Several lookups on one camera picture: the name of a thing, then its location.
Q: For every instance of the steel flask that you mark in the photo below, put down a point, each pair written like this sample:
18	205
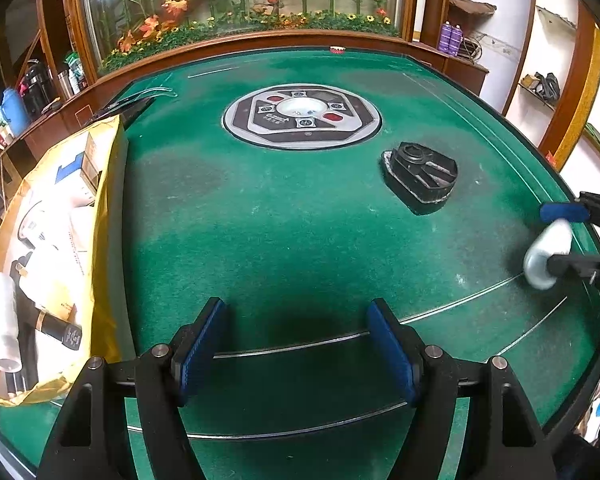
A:
65	85

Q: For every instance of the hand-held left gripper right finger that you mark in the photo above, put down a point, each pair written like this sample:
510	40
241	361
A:
390	352

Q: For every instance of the white plastic roll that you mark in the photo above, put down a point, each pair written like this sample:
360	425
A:
3	320

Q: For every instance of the black bottle gold band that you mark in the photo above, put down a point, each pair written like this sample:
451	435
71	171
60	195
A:
55	332

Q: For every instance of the curved wooden cabinet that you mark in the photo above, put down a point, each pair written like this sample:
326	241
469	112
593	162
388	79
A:
460	72

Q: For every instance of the black scissors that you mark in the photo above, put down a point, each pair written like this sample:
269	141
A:
125	107

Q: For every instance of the small brown box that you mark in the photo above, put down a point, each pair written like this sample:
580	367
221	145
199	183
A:
96	165

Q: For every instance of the blue thermos jug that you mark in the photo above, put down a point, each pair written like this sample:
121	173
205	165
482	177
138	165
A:
16	110

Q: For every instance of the green white packet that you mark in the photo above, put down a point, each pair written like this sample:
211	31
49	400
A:
76	72

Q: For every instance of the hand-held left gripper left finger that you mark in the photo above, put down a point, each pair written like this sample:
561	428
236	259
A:
200	350

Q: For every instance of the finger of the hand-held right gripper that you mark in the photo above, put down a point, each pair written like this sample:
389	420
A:
565	211
575	263

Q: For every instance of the yellowish small box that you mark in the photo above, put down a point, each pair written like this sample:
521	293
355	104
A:
530	82

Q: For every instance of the yellow rimmed cardboard box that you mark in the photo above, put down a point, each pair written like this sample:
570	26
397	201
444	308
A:
107	240

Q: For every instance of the white rolled tube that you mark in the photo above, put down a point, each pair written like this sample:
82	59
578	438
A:
420	0

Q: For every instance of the white oval plastic object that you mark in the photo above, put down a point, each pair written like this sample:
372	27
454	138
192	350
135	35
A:
542	255

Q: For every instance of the black bag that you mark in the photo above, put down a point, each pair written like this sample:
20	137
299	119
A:
547	87

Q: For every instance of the artificial flower glass display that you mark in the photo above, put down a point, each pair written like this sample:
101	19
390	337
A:
230	5

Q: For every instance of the black plastic holder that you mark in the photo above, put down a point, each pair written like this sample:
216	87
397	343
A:
420	175

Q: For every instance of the round table control panel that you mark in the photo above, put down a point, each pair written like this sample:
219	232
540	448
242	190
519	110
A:
300	117

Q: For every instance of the brown wood piece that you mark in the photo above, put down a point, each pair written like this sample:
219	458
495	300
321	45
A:
472	8

